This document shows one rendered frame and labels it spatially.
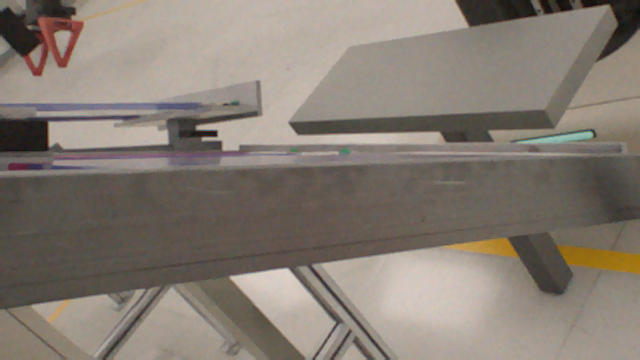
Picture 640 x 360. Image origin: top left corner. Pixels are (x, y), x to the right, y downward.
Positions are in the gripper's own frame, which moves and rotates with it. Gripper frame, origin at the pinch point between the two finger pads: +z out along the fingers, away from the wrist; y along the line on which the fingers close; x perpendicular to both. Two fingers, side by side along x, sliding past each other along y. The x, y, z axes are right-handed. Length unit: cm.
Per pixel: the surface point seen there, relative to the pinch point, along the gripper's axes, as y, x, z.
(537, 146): 79, 17, 20
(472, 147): 71, 17, 19
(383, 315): -6, 83, 57
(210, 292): 2, 27, 42
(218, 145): 22.9, 16.5, 15.2
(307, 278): 20, 36, 39
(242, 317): 2, 35, 48
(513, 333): 31, 83, 57
